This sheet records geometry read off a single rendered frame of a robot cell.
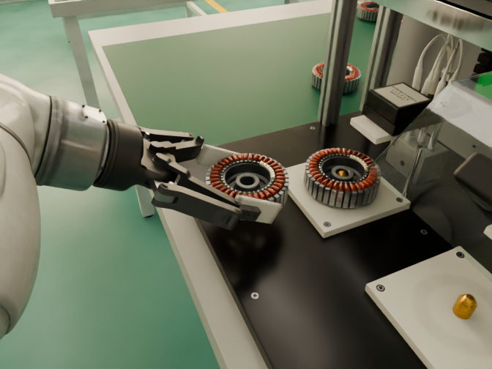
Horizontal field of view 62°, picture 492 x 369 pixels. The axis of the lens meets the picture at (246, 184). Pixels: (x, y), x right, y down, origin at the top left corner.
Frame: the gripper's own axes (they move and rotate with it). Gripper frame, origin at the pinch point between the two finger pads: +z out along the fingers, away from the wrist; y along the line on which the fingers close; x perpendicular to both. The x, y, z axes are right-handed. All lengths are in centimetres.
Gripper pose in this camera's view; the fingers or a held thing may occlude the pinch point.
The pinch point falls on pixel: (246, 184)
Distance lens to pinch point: 55.9
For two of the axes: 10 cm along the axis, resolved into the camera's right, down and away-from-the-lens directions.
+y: -4.0, -5.8, 7.1
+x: -4.7, 8.0, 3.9
